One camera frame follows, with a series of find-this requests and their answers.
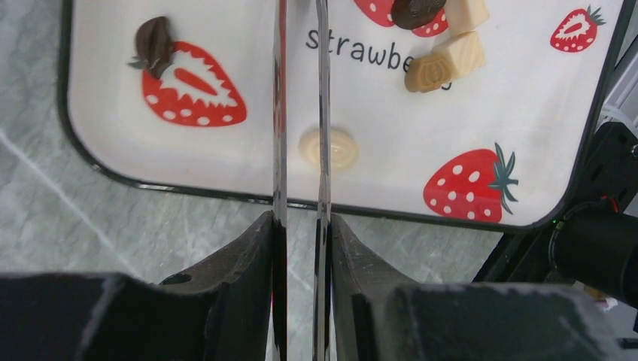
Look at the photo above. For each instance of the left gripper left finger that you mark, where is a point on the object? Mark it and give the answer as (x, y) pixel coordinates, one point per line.
(217, 309)

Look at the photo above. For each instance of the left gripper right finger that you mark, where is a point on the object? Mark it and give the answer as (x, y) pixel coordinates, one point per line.
(381, 314)

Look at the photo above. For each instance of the metal tongs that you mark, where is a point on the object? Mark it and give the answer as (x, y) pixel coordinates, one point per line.
(322, 268)

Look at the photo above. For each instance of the round white chocolate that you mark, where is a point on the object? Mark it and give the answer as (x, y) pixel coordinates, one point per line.
(344, 150)

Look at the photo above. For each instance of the beige flower chocolate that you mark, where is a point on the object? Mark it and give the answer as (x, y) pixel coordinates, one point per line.
(427, 74)

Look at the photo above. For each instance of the cream square chocolate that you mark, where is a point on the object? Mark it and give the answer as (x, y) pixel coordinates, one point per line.
(464, 53)

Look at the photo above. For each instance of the dark leaf chocolate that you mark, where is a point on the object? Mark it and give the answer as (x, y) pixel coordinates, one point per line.
(153, 47)

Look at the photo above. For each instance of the strawberry print white tray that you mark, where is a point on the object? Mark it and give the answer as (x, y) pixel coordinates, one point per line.
(500, 148)

